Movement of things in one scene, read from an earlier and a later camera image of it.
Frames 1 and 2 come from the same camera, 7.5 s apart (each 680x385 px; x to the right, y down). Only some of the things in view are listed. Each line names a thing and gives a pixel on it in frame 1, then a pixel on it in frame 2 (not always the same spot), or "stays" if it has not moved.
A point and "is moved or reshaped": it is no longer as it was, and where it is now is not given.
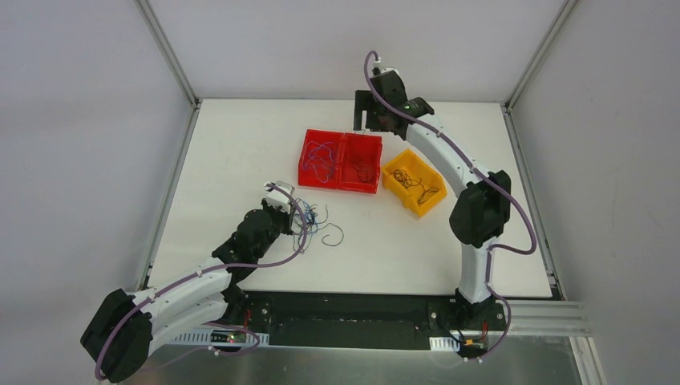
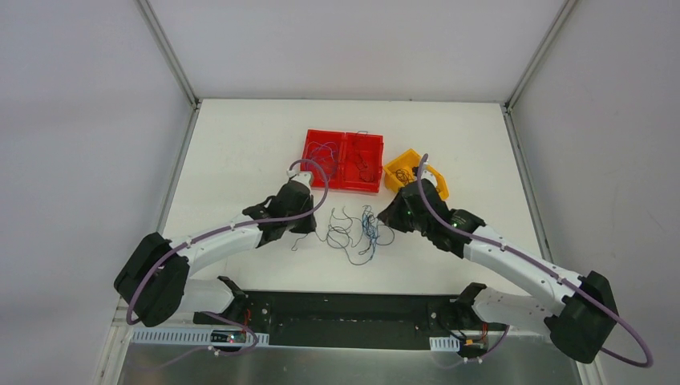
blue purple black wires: (305, 224) is moved or reshaped
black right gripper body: (363, 107) to (393, 216)
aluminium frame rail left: (174, 60) stays
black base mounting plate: (406, 320) stays
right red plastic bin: (360, 163) stays
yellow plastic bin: (414, 182) stays
